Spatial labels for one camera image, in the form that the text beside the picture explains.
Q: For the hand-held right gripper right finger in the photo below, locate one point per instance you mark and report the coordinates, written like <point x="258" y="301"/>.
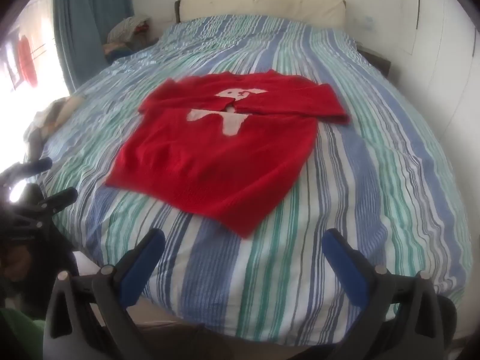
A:
<point x="345" y="266"/>

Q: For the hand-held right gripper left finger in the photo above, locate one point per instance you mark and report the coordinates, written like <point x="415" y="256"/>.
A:
<point x="144" y="266"/>

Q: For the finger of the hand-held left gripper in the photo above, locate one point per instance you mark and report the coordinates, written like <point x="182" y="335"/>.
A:
<point x="60" y="198"/>
<point x="39" y="165"/>

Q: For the red knit sweater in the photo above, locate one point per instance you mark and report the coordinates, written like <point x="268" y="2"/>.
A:
<point x="210" y="165"/>

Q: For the person's left forearm green sleeve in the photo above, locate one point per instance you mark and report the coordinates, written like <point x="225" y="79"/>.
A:
<point x="15" y="337"/>

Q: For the pile of folded clothes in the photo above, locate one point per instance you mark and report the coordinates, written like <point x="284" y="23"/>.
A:
<point x="127" y="32"/>

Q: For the person's left hand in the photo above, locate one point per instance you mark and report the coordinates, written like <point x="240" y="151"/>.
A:
<point x="17" y="261"/>

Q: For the patterned cushion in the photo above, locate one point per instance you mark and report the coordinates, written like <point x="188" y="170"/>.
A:
<point x="56" y="112"/>

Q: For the striped bed cover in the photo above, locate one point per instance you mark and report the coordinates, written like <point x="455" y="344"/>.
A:
<point x="356" y="202"/>

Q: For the red hanging garment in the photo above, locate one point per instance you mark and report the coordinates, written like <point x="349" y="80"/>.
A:
<point x="26" y="60"/>

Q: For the blue curtain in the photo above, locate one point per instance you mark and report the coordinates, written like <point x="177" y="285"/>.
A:
<point x="88" y="26"/>

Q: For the dark bedside table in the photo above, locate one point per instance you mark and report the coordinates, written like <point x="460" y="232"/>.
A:
<point x="378" y="62"/>

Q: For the white wardrobe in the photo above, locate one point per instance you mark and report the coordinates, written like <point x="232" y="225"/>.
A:
<point x="435" y="45"/>

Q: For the cream pillow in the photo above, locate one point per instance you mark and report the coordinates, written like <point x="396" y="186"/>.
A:
<point x="262" y="3"/>

